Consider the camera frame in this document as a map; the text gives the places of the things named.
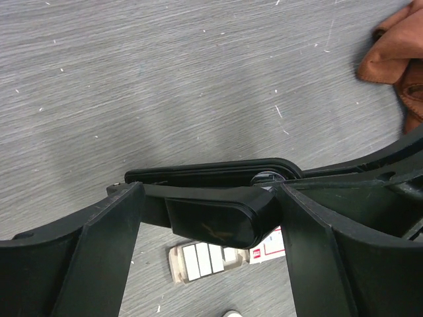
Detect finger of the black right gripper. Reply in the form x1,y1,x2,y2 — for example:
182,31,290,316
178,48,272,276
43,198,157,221
301,126,422,199

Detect black stapler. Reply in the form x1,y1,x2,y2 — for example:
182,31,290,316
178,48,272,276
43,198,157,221
124,158,303,249

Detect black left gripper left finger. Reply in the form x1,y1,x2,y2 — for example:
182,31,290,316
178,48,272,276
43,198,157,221
1,183,145,316

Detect silver staple strips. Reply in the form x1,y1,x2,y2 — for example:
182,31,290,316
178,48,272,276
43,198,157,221
181,242,243,282

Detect orange brown cloth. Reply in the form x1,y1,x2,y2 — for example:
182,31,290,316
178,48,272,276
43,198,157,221
356,1,422,133

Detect red white staple box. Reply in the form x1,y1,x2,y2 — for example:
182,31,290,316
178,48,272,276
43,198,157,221
168,227,286,285

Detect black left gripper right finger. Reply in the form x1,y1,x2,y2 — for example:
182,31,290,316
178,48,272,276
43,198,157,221
275,183,422,316

